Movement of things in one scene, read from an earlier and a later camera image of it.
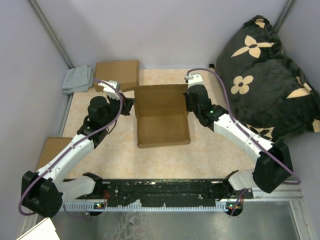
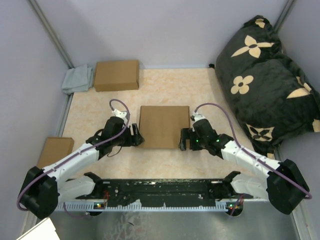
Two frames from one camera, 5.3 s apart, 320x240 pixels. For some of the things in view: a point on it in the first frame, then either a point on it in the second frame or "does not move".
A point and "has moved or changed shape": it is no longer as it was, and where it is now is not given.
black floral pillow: x=268 y=91 does not move
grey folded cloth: x=78 y=79 does not move
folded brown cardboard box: x=126 y=72 does not move
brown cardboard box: x=162 y=114 has moved or changed shape
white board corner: x=44 y=230 does not move
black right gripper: x=187 y=97 → x=188 y=133
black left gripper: x=127 y=103 → x=135 y=139
